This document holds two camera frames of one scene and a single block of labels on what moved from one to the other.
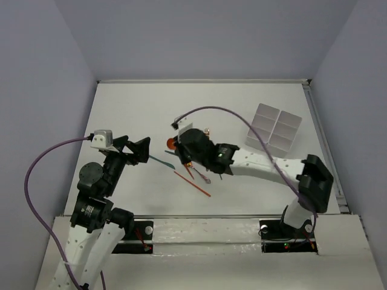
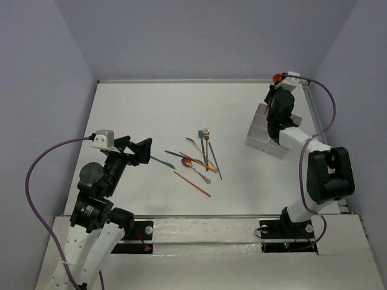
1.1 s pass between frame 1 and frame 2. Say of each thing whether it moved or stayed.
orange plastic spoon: moved
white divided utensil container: stayed
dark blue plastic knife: stayed
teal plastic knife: stayed
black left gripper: stayed
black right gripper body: moved
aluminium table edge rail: stayed
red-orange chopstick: stayed
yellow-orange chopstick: moved
